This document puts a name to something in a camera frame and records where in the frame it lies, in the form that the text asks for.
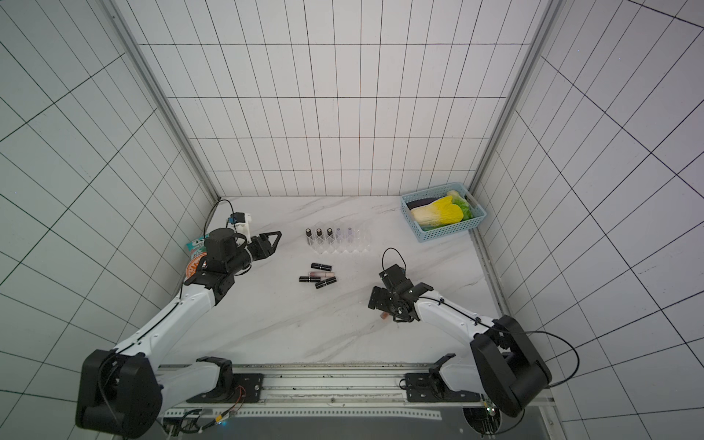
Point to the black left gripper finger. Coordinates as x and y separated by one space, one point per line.
265 250
273 237

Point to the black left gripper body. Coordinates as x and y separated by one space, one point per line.
255 248

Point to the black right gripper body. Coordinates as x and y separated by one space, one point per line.
386 298

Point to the pink frosted lip gloss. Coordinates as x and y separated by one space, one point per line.
321 274

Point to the black silver-band lipstick Shuzili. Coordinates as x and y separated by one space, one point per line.
325 282

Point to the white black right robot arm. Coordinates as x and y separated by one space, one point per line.
502 363

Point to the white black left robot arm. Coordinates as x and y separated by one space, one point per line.
121 391

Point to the black silver-band lipstick upper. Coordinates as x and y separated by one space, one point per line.
321 267

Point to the teal snack packet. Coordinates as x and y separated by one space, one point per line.
196 245

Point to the orange patterned round lid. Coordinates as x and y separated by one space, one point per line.
193 265

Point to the light blue perforated basket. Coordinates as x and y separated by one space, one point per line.
424 197

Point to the yellow toy cabbage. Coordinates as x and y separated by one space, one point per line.
448 210

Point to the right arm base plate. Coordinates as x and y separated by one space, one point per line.
429 388

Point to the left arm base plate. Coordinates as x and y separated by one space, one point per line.
237 388

